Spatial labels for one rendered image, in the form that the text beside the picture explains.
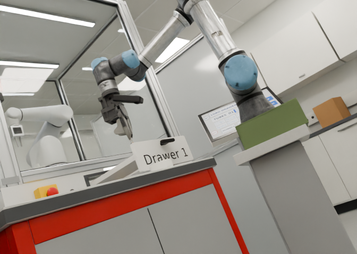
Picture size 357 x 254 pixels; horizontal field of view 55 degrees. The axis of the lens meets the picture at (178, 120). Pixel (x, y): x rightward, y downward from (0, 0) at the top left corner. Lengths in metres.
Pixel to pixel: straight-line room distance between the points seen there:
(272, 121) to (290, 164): 0.17
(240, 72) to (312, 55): 3.28
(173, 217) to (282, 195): 0.55
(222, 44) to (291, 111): 0.35
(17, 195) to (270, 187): 0.89
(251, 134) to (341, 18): 3.33
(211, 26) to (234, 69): 0.20
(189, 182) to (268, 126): 0.45
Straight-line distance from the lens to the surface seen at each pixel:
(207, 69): 3.18
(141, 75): 1.54
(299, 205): 1.31
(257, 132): 1.29
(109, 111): 1.38
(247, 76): 1.26
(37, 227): 0.68
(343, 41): 4.44
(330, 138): 4.07
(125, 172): 1.29
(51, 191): 1.31
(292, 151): 1.31
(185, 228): 0.89
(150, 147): 1.27
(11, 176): 1.36
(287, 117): 1.29
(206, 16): 1.37
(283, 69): 4.60
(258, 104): 1.37
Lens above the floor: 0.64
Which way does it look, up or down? 14 degrees up
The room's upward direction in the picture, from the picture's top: 23 degrees counter-clockwise
